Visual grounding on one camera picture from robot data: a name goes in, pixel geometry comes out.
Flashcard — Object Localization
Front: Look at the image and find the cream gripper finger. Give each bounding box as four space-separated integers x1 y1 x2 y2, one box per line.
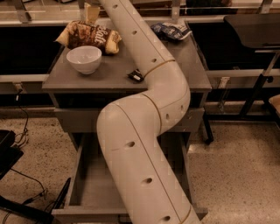
85 3 100 24

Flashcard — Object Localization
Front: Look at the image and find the brown chip bag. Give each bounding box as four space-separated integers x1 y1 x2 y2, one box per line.
56 21 122 55

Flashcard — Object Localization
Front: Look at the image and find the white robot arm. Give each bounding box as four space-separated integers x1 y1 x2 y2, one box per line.
96 0 200 224

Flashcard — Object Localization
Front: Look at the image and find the grey drawer cabinet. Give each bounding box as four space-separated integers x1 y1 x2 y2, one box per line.
42 17 213 138

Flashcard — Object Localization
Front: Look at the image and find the blue chip bag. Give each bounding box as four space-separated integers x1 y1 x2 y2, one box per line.
150 22 192 41

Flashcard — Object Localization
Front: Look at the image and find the closed upper grey drawer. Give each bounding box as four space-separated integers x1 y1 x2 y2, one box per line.
54 108 205 133

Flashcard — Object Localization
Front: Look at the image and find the open bottom grey drawer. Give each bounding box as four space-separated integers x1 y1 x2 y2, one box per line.
52 132 208 224

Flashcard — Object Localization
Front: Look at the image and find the white bowl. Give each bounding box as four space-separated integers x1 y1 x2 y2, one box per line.
66 45 102 74

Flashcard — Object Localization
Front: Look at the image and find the black candy bar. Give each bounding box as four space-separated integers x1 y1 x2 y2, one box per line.
128 69 144 82

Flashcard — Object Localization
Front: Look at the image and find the black flat tablet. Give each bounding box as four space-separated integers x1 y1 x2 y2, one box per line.
52 178 71 209

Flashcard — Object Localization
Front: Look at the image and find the black equipment base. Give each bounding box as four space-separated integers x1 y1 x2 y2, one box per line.
0 129 53 224

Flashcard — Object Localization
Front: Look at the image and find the black cable on floor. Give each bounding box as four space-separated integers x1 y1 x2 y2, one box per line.
12 88 49 205

